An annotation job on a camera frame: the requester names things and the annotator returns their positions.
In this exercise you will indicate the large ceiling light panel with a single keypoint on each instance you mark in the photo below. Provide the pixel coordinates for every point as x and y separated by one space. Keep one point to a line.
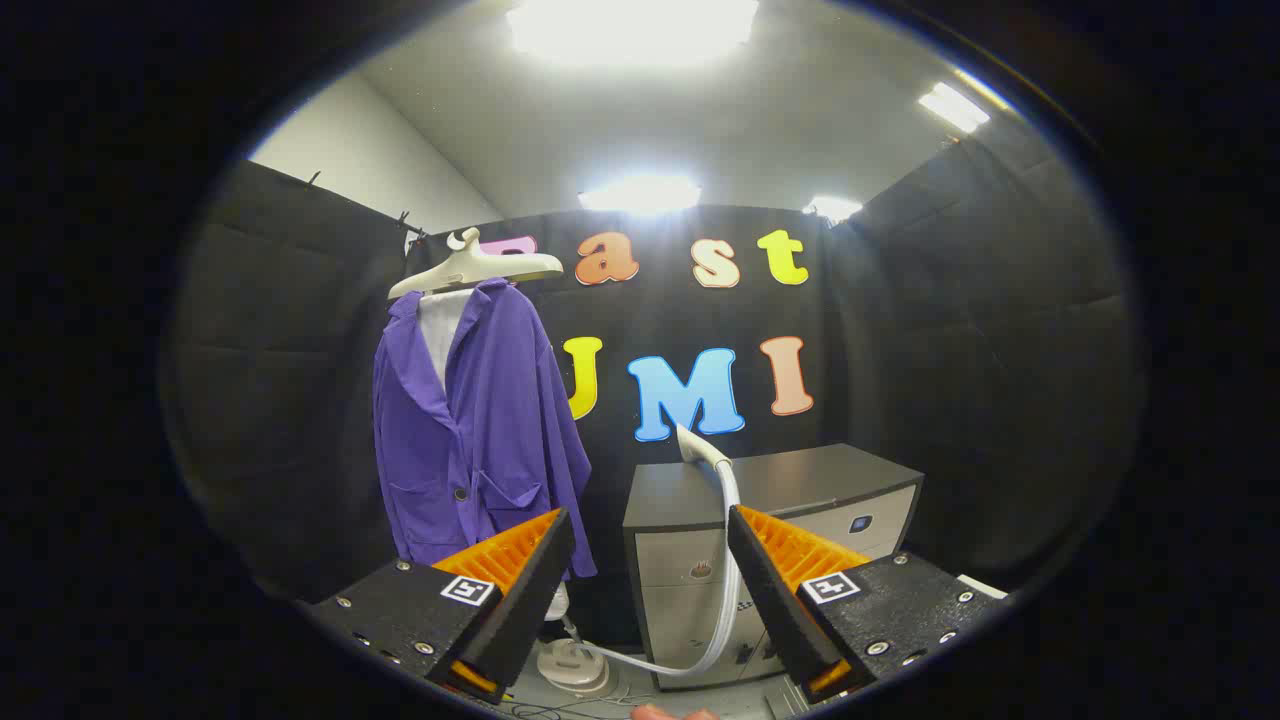
630 25

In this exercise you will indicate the white plastic clothes hanger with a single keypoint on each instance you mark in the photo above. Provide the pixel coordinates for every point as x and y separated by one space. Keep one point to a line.
470 268

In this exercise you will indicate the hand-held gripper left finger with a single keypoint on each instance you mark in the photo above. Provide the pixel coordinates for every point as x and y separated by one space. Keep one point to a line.
525 610

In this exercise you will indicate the grey cabinet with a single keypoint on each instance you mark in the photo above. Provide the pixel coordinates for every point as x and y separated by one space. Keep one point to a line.
800 480

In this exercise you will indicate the white garment steamer base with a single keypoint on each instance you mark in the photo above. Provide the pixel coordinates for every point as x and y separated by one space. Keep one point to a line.
572 668

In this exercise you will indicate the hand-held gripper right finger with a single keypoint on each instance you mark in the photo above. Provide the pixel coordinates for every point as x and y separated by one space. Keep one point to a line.
775 600

